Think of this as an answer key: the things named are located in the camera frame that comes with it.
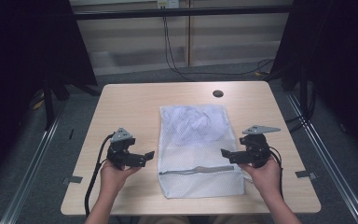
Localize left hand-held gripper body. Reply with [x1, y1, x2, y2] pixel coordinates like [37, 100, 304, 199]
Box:
[106, 127, 147, 171]

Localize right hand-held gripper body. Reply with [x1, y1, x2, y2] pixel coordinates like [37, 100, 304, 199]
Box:
[240, 124, 282, 169]

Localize white mesh laundry bag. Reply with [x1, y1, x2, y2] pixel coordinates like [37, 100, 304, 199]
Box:
[158, 104, 253, 200]

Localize person's left hand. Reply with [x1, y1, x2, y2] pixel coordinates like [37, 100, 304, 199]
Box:
[100, 160, 142, 196]

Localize person's right hand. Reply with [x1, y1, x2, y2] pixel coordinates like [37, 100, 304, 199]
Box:
[238, 156, 282, 196]

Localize white crumpled garment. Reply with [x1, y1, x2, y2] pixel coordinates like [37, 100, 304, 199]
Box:
[163, 105, 231, 145]

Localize grey tape strip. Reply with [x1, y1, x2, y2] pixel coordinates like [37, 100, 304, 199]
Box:
[62, 175, 84, 185]
[295, 170, 318, 181]

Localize black metal stand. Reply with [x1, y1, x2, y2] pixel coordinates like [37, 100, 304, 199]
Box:
[42, 78, 56, 131]

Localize dark curtain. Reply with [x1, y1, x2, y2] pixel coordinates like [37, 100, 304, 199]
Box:
[0, 0, 98, 188]
[271, 0, 358, 162]

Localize black horizontal bar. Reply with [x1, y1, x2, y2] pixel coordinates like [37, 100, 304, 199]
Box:
[73, 5, 293, 21]

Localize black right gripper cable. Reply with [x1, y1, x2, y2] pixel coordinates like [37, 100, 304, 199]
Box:
[268, 146, 284, 200]

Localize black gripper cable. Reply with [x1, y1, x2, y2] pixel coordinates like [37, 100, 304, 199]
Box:
[268, 146, 284, 200]
[84, 133, 116, 217]

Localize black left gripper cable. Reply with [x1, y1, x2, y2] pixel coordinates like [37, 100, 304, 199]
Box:
[84, 133, 116, 217]

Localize black floor cables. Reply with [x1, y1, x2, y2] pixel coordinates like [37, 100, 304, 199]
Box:
[284, 83, 317, 133]

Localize metal floor rail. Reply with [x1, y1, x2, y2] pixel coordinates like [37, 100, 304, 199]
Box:
[0, 118, 61, 224]
[287, 92, 358, 224]

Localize black wall cable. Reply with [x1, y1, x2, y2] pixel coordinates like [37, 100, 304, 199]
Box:
[162, 16, 275, 83]

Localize white wall socket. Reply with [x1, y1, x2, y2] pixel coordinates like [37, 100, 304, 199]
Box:
[157, 0, 180, 9]

